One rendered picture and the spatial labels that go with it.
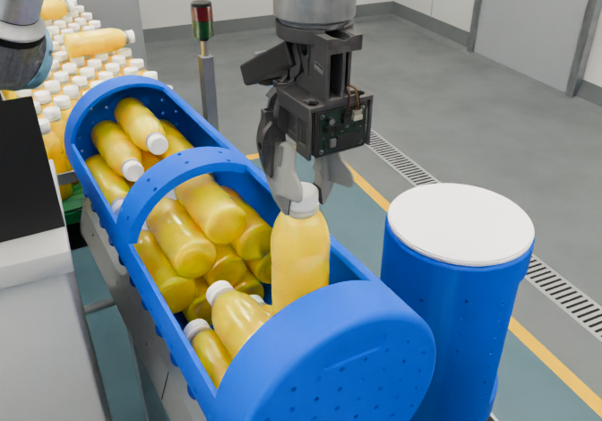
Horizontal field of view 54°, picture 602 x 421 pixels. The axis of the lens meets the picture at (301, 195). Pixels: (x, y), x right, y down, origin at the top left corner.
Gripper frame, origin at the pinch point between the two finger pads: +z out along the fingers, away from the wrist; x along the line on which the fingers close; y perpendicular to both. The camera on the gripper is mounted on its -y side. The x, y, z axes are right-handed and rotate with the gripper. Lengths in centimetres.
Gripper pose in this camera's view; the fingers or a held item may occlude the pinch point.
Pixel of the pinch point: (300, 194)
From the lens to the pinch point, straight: 65.6
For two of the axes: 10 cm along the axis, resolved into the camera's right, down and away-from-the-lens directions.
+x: 8.6, -2.6, 4.3
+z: -0.1, 8.5, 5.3
